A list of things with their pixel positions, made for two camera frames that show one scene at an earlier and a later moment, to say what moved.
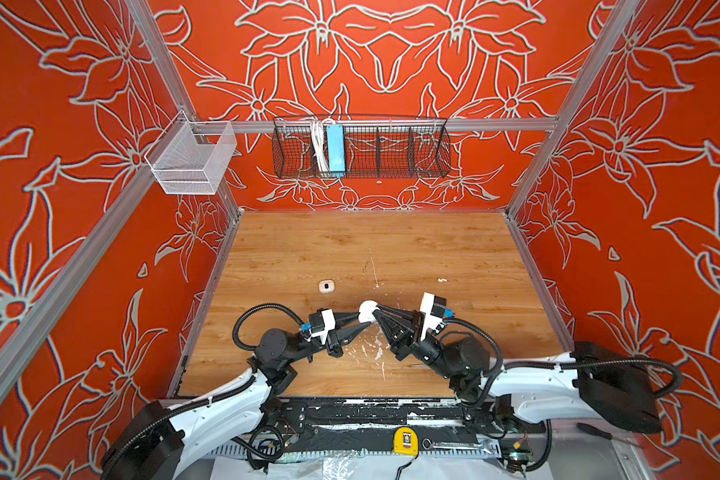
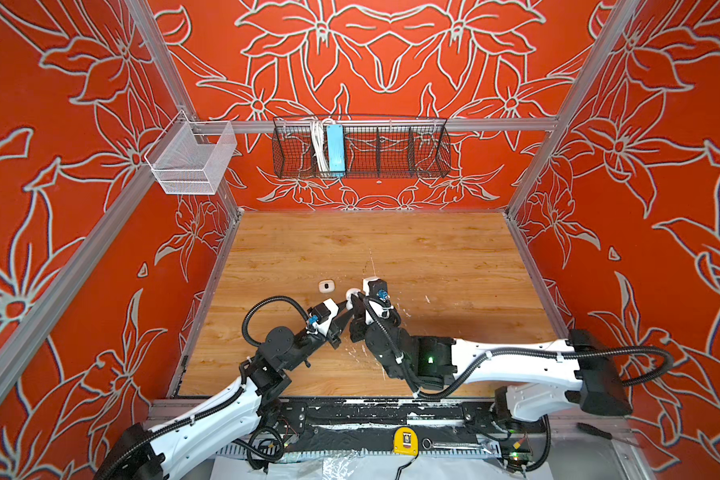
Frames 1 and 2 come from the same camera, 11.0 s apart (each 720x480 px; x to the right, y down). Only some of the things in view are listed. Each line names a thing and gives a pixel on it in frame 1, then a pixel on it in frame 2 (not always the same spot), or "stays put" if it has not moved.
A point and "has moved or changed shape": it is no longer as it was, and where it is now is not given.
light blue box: [336, 148] stays put
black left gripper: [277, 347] stays put
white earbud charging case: [326, 286] stays put
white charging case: [367, 307] has moved or changed shape
